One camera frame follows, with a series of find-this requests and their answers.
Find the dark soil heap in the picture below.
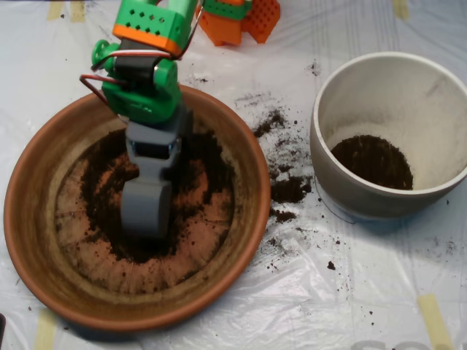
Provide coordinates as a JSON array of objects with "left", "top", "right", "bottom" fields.
[{"left": 78, "top": 127, "right": 236, "bottom": 264}]

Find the orange green robot base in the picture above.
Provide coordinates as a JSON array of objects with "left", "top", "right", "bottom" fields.
[{"left": 196, "top": 0, "right": 282, "bottom": 47}]

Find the terracotta plant saucer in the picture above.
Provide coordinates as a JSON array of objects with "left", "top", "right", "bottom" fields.
[{"left": 3, "top": 80, "right": 271, "bottom": 333}]

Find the spilled soil patch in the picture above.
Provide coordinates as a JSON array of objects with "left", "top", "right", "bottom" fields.
[{"left": 233, "top": 93, "right": 314, "bottom": 223}]

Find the white ceramic pot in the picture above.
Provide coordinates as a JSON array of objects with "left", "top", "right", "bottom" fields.
[{"left": 309, "top": 51, "right": 467, "bottom": 220}]

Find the beige masking tape strip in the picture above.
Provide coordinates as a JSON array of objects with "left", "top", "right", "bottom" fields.
[
  {"left": 392, "top": 0, "right": 410, "bottom": 21},
  {"left": 70, "top": 1, "right": 87, "bottom": 23},
  {"left": 46, "top": 1, "right": 63, "bottom": 21},
  {"left": 417, "top": 294, "right": 455, "bottom": 350},
  {"left": 33, "top": 309, "right": 58, "bottom": 350}
]

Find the clear plastic sheet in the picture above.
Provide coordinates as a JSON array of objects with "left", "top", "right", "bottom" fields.
[{"left": 0, "top": 0, "right": 467, "bottom": 350}]

